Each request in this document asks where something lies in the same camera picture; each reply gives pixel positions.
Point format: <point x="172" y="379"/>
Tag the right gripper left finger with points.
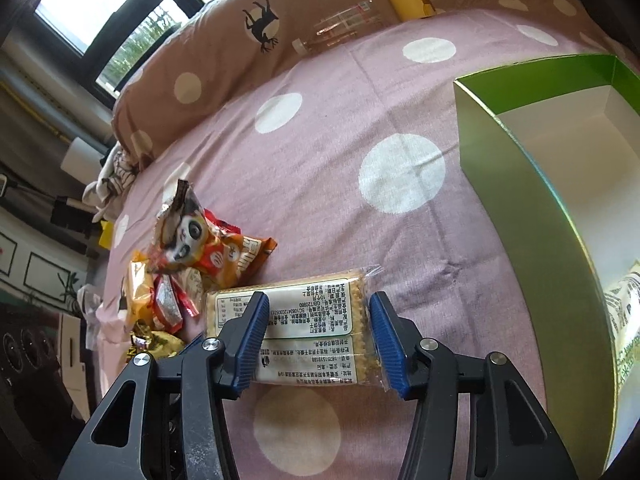
<point x="158" y="410"/>

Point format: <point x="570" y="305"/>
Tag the black sesame snack bag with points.
<point x="158" y="344"/>

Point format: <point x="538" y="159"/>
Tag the small red silver snack pack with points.
<point x="166" y="305"/>

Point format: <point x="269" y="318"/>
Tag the cracker pack white label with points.
<point x="319" y="332"/>

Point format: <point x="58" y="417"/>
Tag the orange panda snack bag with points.
<point x="187" y="235"/>

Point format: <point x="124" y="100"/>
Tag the red-edged beige snack pack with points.
<point x="191" y="283"/>

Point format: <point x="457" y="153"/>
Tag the pale yellow corn snack bag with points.
<point x="622" y="303"/>

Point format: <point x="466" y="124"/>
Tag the white patterned shopping bag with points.
<point x="89" y="300"/>

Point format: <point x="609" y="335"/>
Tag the yellow carton box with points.
<point x="106" y="236"/>

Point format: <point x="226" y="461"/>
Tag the black tripod stand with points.
<point x="45" y="212"/>

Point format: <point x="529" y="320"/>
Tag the striped white cloth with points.
<point x="107" y="194"/>

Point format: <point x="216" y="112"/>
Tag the green cardboard box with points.
<point x="551" y="148"/>

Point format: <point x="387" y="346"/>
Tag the pink polka dot bedsheet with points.
<point x="350" y="159"/>

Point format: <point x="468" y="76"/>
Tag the brown polka dot bolster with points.
<point x="233" y="46"/>

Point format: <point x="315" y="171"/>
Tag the clear plastic bottle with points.
<point x="354" y="22"/>

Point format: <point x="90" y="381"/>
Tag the wall picture frame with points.
<point x="46" y="278"/>

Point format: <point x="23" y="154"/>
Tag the black window frame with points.
<point x="98" y="42"/>

